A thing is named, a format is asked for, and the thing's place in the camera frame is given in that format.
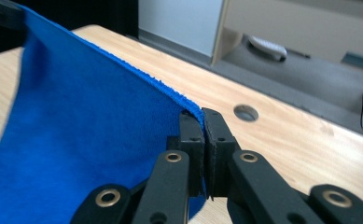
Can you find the white panel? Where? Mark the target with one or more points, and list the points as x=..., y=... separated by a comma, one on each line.
x=179, y=21

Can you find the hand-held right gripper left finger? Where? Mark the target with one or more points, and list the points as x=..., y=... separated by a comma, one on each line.
x=196, y=155

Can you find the grey table grommet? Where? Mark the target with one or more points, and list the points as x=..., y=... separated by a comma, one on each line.
x=246, y=113

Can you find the black curtain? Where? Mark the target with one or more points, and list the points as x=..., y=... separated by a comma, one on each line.
x=92, y=12

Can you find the grey vent plate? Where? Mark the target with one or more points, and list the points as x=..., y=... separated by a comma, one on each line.
x=361, y=61

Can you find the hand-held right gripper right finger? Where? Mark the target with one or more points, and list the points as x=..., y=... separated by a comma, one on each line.
x=218, y=149

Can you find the blue cloth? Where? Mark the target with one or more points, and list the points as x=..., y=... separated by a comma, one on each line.
x=76, y=124

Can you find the grey oval object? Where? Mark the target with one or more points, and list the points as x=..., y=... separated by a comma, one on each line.
x=268, y=46

